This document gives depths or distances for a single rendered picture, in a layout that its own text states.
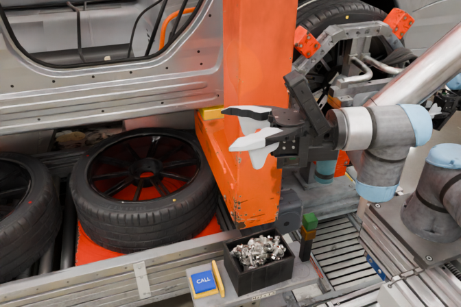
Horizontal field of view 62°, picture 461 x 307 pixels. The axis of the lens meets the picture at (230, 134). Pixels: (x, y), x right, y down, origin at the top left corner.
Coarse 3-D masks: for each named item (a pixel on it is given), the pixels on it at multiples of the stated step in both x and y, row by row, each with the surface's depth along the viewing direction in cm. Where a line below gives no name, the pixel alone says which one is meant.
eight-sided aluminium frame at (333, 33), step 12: (348, 24) 147; (360, 24) 148; (372, 24) 149; (384, 24) 147; (324, 36) 146; (336, 36) 142; (348, 36) 144; (360, 36) 146; (384, 36) 149; (396, 36) 151; (324, 48) 144; (396, 48) 154; (300, 60) 148; (312, 60) 147; (408, 60) 159; (300, 72) 146
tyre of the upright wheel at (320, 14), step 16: (304, 0) 161; (320, 0) 158; (336, 0) 155; (352, 0) 155; (304, 16) 151; (320, 16) 146; (336, 16) 148; (352, 16) 150; (368, 16) 152; (384, 16) 154; (320, 32) 149
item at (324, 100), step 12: (372, 36) 166; (336, 48) 159; (372, 48) 175; (384, 48) 164; (324, 60) 159; (336, 60) 161; (324, 72) 164; (360, 72) 168; (324, 84) 171; (324, 96) 169; (324, 108) 193
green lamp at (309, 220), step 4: (312, 212) 127; (304, 216) 126; (308, 216) 125; (312, 216) 125; (304, 220) 126; (308, 220) 124; (312, 220) 124; (316, 220) 124; (304, 224) 126; (308, 224) 124; (312, 224) 124; (316, 224) 125; (308, 228) 125; (312, 228) 125
